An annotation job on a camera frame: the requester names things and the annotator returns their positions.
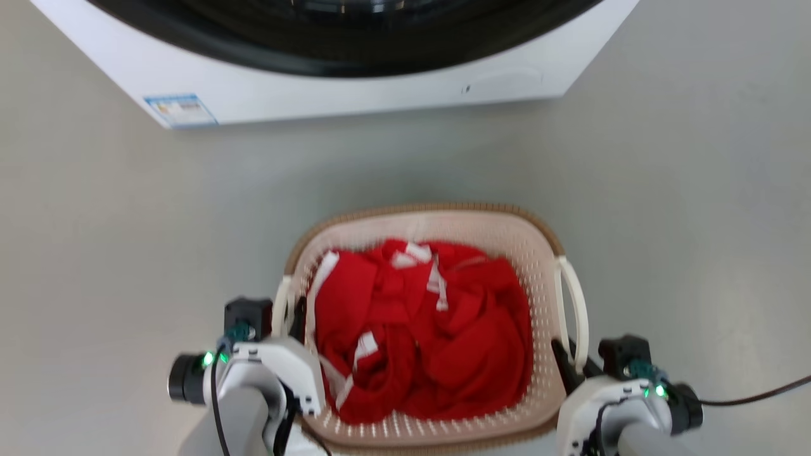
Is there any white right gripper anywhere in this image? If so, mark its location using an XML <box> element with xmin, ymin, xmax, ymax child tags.
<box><xmin>551</xmin><ymin>338</ymin><xmax>672</xmax><ymax>456</ymax></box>

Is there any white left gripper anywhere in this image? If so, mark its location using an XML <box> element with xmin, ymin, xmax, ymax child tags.
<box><xmin>220</xmin><ymin>296</ymin><xmax>328</xmax><ymax>417</ymax></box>

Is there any beige perforated plastic laundry basket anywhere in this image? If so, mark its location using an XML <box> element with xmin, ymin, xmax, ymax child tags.
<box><xmin>272</xmin><ymin>203</ymin><xmax>591</xmax><ymax>454</ymax></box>

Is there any red garment with white stripes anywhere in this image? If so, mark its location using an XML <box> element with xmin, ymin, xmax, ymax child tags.
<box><xmin>305</xmin><ymin>238</ymin><xmax>534</xmax><ymax>425</ymax></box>

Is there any white washing machine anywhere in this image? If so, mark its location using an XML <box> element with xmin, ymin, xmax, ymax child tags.
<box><xmin>30</xmin><ymin>0</ymin><xmax>641</xmax><ymax>130</ymax></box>

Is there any blue white energy label sticker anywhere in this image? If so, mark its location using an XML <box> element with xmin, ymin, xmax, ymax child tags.
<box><xmin>144</xmin><ymin>94</ymin><xmax>219</xmax><ymax>129</ymax></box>

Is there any black round washing machine door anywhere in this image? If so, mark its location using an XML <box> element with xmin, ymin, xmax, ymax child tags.
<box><xmin>87</xmin><ymin>0</ymin><xmax>604</xmax><ymax>79</ymax></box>

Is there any white filter cover flap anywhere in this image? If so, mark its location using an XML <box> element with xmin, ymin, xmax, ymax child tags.
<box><xmin>461</xmin><ymin>66</ymin><xmax>546</xmax><ymax>97</ymax></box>

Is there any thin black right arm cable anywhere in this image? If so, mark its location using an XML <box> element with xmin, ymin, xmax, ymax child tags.
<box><xmin>583</xmin><ymin>399</ymin><xmax>612</xmax><ymax>456</ymax></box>

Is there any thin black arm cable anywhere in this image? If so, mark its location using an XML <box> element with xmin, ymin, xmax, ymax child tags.
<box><xmin>210</xmin><ymin>342</ymin><xmax>231</xmax><ymax>456</ymax></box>
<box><xmin>583</xmin><ymin>399</ymin><xmax>612</xmax><ymax>456</ymax></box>

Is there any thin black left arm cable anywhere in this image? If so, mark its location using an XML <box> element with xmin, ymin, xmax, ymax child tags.
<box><xmin>210</xmin><ymin>342</ymin><xmax>231</xmax><ymax>456</ymax></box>

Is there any black cable on floor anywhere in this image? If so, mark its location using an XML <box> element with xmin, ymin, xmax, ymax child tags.
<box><xmin>699</xmin><ymin>374</ymin><xmax>811</xmax><ymax>407</ymax></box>

